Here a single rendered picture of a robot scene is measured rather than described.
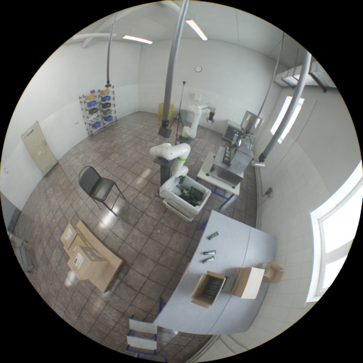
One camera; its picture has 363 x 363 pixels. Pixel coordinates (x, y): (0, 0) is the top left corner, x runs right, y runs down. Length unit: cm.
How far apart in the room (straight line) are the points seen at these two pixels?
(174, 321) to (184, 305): 25
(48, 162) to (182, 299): 523
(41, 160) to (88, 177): 341
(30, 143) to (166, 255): 515
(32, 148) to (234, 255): 571
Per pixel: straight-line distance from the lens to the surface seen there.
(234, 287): 141
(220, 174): 162
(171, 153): 94
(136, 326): 232
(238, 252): 146
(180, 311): 139
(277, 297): 200
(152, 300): 215
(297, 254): 192
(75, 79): 549
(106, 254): 203
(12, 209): 648
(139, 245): 198
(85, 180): 191
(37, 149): 494
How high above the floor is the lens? 193
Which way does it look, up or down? 51 degrees down
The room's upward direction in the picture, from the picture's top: 13 degrees clockwise
